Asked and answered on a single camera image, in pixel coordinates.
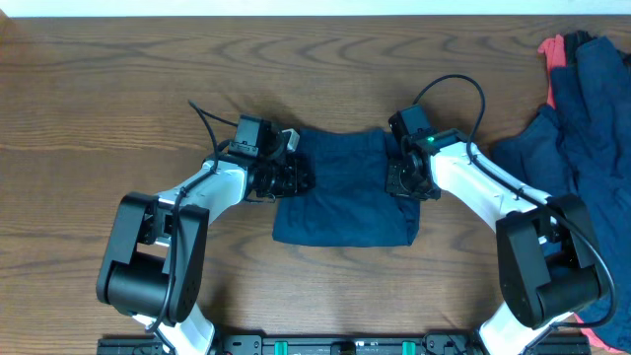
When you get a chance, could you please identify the navy blue shorts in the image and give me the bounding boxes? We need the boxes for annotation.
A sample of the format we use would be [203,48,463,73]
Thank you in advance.
[272,129,420,248]

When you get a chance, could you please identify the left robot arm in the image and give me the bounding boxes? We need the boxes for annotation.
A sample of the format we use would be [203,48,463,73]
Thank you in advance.
[96,115,315,355]

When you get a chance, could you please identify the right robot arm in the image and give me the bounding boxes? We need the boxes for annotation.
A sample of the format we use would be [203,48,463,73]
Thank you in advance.
[386,105,615,354]

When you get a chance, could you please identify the navy blue clothes pile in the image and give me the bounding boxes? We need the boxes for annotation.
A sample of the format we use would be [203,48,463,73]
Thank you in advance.
[491,36,630,352]

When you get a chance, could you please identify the red garment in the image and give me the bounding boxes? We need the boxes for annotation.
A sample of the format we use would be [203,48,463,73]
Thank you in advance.
[537,35,567,108]

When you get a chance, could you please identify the black garment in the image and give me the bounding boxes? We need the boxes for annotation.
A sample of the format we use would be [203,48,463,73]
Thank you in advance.
[564,31,595,66]

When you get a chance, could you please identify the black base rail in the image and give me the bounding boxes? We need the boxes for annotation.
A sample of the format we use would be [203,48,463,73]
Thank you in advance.
[96,333,592,355]

